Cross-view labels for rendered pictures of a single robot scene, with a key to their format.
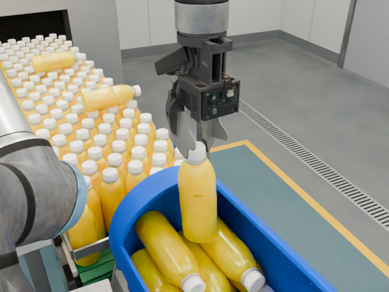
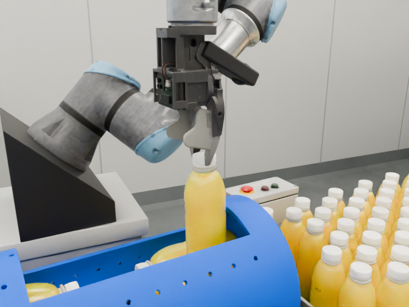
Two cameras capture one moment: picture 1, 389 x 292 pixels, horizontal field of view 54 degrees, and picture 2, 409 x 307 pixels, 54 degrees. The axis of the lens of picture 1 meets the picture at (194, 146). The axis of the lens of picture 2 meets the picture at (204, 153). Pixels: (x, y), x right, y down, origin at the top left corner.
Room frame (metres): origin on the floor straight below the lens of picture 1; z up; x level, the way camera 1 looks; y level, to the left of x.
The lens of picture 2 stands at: (0.56, -0.63, 1.54)
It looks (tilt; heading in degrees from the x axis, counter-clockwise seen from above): 18 degrees down; 90
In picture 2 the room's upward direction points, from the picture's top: straight up
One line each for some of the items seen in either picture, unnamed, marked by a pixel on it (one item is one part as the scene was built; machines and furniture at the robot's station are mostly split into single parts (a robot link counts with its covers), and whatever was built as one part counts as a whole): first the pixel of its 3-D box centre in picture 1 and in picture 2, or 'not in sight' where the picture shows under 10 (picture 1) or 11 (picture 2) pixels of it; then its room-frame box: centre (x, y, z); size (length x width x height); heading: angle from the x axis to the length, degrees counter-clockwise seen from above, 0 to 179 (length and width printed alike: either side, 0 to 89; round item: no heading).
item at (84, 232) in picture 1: (82, 231); not in sight; (0.71, 0.29, 0.99); 0.07 x 0.07 x 0.19
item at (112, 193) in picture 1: (114, 203); (311, 262); (0.82, 0.22, 0.99); 0.07 x 0.07 x 0.19
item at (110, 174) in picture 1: (110, 174); (314, 225); (0.82, 0.22, 1.09); 0.04 x 0.04 x 0.02
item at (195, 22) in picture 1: (203, 16); (193, 10); (0.54, -0.01, 1.56); 0.08 x 0.08 x 0.05
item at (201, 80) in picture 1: (204, 73); (188, 67); (0.54, -0.01, 1.48); 0.09 x 0.08 x 0.12; 31
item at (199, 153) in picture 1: (194, 151); (204, 159); (0.56, 0.00, 1.33); 0.04 x 0.04 x 0.02
